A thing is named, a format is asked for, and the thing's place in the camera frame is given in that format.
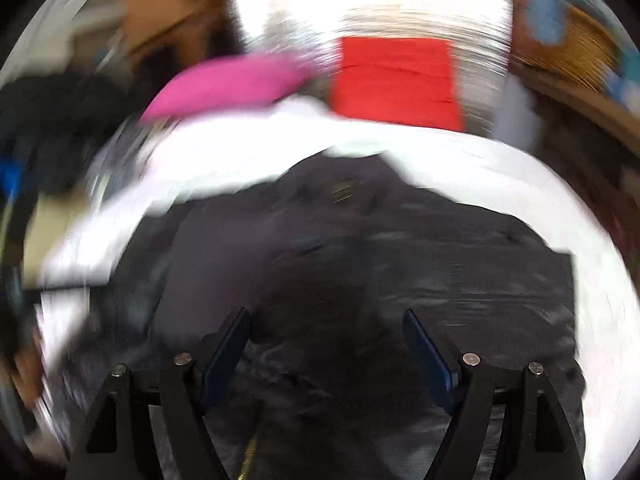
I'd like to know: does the wicker basket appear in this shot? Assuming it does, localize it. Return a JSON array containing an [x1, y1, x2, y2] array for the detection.
[[520, 4, 640, 97]]

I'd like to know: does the beige flat object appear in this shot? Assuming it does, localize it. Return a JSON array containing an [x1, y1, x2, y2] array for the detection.
[[22, 192, 98, 273]]

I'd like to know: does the white bed cover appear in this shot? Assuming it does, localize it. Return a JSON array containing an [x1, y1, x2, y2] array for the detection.
[[35, 95, 640, 480]]

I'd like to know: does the red and silver padded panel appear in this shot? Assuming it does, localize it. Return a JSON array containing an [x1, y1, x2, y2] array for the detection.
[[225, 0, 516, 136]]

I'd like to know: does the dark jacket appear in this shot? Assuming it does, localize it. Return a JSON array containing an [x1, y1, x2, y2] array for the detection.
[[95, 152, 586, 480]]

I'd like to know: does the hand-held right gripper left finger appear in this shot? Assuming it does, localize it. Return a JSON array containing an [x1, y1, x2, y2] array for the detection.
[[65, 306, 252, 480]]

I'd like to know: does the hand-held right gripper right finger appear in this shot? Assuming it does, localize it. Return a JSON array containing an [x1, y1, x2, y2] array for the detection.
[[402, 308, 586, 480]]

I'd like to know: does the brown wooden furniture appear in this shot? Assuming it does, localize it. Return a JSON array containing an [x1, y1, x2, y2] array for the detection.
[[120, 0, 241, 58]]

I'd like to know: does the pink cloth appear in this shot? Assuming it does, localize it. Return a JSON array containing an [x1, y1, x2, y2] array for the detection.
[[140, 55, 317, 122]]

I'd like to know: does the light blue cloth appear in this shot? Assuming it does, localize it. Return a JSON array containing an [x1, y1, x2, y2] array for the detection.
[[529, 0, 572, 46]]

